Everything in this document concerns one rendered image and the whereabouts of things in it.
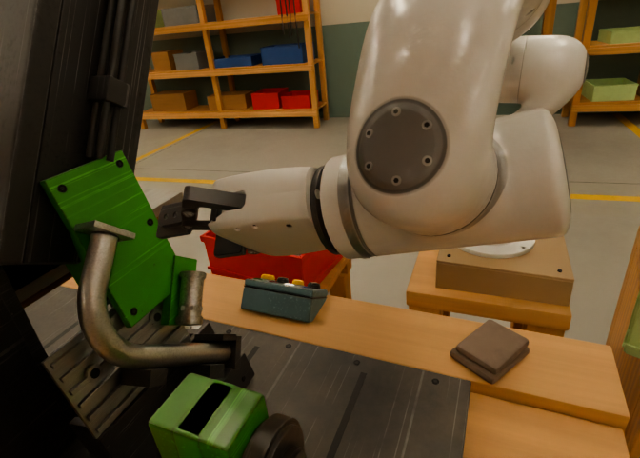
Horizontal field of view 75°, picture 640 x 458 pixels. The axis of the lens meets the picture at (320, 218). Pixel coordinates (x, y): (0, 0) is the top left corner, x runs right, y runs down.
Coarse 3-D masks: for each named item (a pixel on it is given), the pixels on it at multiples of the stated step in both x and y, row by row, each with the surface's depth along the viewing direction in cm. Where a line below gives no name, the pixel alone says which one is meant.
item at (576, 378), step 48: (240, 288) 90; (288, 336) 75; (336, 336) 73; (384, 336) 72; (432, 336) 71; (528, 336) 69; (480, 384) 62; (528, 384) 61; (576, 384) 60; (624, 432) 56
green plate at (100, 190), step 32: (96, 160) 53; (64, 192) 49; (96, 192) 52; (128, 192) 56; (64, 224) 49; (128, 224) 56; (128, 256) 55; (160, 256) 59; (128, 288) 54; (160, 288) 59; (128, 320) 54
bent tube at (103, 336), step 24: (96, 240) 49; (120, 240) 52; (96, 264) 48; (96, 288) 47; (96, 312) 47; (96, 336) 47; (120, 336) 49; (120, 360) 49; (144, 360) 51; (168, 360) 54; (192, 360) 58; (216, 360) 62
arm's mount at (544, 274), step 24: (552, 240) 92; (456, 264) 87; (480, 264) 86; (504, 264) 85; (528, 264) 85; (552, 264) 84; (456, 288) 90; (480, 288) 87; (504, 288) 85; (528, 288) 84; (552, 288) 82
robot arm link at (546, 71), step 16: (512, 48) 74; (528, 48) 73; (544, 48) 72; (560, 48) 71; (576, 48) 71; (512, 64) 74; (528, 64) 73; (544, 64) 72; (560, 64) 71; (576, 64) 70; (512, 80) 74; (528, 80) 73; (544, 80) 72; (560, 80) 71; (576, 80) 71; (512, 96) 77; (528, 96) 75; (544, 96) 74; (560, 96) 73
